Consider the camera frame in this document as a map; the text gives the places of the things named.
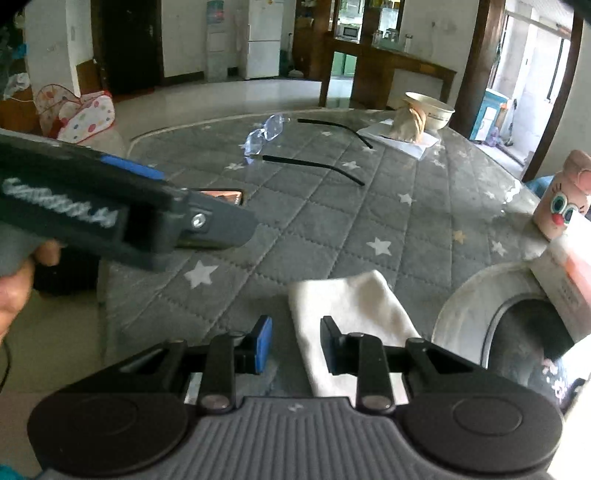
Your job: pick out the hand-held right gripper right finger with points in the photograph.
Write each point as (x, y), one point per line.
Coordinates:
(328, 346)

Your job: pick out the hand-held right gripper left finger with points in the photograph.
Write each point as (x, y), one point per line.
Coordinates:
(264, 344)

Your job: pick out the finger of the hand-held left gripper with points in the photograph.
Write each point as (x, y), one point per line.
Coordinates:
(134, 168)
(221, 226)

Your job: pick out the cream long-sleeve shirt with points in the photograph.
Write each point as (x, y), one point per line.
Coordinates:
(351, 300)

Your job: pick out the person's left hand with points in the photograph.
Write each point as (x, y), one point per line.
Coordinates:
(14, 300)

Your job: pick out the polka dot fabric tent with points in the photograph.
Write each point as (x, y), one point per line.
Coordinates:
(87, 115)

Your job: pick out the clear safety glasses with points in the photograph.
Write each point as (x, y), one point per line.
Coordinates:
(258, 138)

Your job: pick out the grey quilted star table cover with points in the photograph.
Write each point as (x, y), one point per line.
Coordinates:
(323, 207)

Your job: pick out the dark door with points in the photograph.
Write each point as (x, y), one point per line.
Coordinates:
(129, 46)

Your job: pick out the water dispenser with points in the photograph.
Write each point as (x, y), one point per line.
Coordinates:
(216, 50)

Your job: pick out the white refrigerator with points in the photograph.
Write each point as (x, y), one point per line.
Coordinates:
(263, 41)

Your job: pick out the black round induction cooker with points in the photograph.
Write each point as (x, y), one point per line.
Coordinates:
(521, 332)

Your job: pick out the white paper sheet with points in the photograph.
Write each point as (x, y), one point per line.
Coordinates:
(415, 148)

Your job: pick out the crumpled beige bag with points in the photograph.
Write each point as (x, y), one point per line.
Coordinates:
(408, 122)

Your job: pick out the wooden counter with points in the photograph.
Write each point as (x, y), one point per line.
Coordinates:
(383, 64)

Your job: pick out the microwave oven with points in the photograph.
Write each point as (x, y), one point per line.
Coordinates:
(351, 31)

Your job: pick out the white ceramic bowl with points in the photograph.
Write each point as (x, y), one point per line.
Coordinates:
(431, 113)

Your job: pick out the white tissue box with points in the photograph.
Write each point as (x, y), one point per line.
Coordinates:
(572, 286)

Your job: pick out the pink cartoon water bottle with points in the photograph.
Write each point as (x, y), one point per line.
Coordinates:
(563, 198)

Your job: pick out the blue cabinet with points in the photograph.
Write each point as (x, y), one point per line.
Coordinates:
(487, 113)

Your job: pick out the brown wooden door frame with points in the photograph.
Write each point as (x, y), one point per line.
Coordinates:
(480, 60)

